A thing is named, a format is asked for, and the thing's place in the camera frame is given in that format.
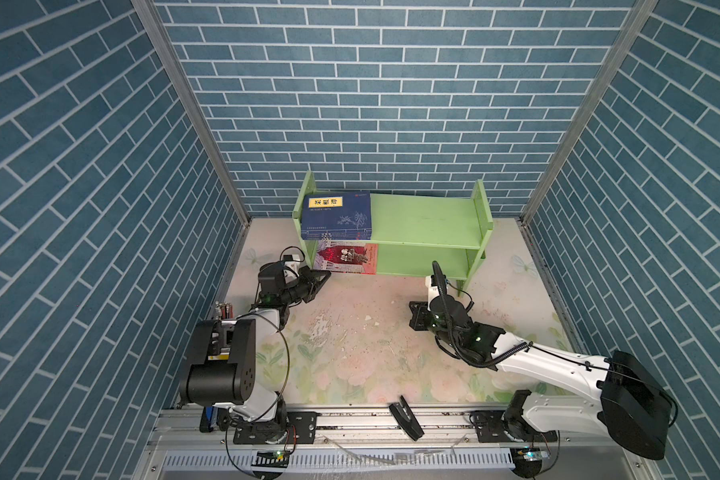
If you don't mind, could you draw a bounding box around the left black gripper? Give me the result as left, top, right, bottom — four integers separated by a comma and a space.
277, 268, 329, 307

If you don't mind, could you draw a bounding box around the red Hamlet picture book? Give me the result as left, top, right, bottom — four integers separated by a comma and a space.
313, 240, 378, 275

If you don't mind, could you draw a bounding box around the blue book yellow label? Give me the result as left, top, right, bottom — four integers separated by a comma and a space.
301, 232, 371, 241

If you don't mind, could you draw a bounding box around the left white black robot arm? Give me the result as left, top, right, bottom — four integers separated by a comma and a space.
179, 258, 331, 434

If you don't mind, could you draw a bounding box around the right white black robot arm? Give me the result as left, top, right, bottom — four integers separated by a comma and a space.
409, 263, 679, 460

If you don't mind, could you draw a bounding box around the green wooden two-tier shelf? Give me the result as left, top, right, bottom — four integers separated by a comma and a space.
292, 172, 494, 289

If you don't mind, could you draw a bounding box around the black stapler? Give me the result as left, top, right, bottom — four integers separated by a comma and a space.
388, 396, 424, 442

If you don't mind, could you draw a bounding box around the yellow pen cup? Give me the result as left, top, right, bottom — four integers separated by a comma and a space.
213, 302, 235, 321

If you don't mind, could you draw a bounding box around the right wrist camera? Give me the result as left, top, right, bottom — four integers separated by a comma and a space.
426, 275, 447, 314

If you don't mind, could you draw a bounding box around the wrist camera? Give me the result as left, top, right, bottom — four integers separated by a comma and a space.
280, 246, 305, 278
426, 275, 447, 314

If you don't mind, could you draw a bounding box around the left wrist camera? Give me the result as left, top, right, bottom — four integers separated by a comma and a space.
280, 246, 305, 278

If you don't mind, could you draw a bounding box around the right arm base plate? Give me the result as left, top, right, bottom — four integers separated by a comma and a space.
467, 410, 559, 445

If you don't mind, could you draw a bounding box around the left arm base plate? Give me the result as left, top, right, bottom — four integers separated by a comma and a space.
232, 411, 318, 446

